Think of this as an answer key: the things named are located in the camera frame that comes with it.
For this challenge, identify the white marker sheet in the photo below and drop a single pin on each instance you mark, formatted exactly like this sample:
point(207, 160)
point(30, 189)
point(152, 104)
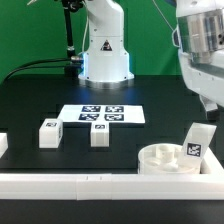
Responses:
point(107, 113)

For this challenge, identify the black camera stand pole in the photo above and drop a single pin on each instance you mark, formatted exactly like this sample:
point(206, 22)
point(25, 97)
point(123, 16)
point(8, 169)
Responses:
point(70, 6)

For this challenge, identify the white block at left edge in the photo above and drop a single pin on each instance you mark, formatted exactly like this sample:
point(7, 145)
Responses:
point(3, 143)

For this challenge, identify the white U-shaped fence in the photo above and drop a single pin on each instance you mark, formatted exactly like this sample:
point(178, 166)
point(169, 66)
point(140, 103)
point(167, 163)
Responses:
point(207, 185)

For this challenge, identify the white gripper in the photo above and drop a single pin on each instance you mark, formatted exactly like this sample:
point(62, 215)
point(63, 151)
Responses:
point(207, 80)

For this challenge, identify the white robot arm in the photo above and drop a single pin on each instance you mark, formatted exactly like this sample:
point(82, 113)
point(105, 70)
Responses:
point(199, 37)

